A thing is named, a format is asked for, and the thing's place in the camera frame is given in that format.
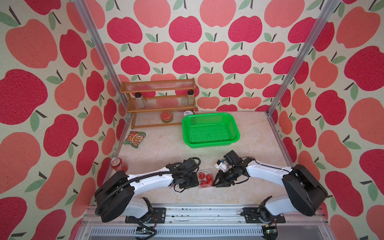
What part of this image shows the spice jar on shelf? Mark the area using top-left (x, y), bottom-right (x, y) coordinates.
top-left (188, 90), bottom-right (195, 106)

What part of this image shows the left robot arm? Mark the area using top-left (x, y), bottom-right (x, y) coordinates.
top-left (95, 157), bottom-right (201, 223)

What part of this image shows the green plastic basket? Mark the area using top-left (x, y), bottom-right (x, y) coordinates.
top-left (182, 113), bottom-right (240, 149)

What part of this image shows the right aluminium corner post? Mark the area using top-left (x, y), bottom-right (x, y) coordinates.
top-left (266, 0), bottom-right (341, 119)

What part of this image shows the wooden shelf rack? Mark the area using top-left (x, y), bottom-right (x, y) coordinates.
top-left (120, 78), bottom-right (197, 129)

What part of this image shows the left spice jar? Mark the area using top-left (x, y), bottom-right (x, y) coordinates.
top-left (135, 92), bottom-right (145, 109)

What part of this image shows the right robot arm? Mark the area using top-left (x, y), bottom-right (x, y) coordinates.
top-left (213, 157), bottom-right (328, 224)

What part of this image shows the red soda can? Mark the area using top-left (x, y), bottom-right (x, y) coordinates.
top-left (110, 157), bottom-right (128, 172)

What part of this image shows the red gold round tin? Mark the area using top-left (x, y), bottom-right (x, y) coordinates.
top-left (160, 110), bottom-right (174, 123)

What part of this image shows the aluminium corner post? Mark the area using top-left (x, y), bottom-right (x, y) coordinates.
top-left (74, 1), bottom-right (128, 110)
top-left (266, 0), bottom-right (341, 119)

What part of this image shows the left aluminium corner post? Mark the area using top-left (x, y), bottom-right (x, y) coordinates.
top-left (74, 1), bottom-right (128, 110)

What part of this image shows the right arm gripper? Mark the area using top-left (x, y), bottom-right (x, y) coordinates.
top-left (210, 166), bottom-right (237, 187)

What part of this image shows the soup mix packet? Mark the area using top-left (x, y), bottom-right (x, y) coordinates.
top-left (123, 131), bottom-right (146, 149)

